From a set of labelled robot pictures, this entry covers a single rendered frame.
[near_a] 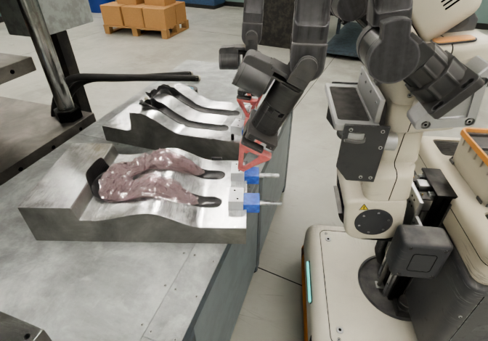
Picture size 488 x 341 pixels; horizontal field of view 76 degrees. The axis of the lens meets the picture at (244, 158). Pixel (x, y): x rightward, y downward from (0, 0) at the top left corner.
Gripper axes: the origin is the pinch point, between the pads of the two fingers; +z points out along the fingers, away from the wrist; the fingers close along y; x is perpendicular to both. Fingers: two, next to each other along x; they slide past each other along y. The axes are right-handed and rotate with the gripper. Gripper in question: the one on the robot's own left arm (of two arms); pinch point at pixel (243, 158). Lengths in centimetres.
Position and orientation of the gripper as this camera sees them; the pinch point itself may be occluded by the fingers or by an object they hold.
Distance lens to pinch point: 68.7
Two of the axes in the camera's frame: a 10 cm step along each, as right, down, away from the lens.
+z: -4.4, 7.0, 5.5
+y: -1.0, 5.8, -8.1
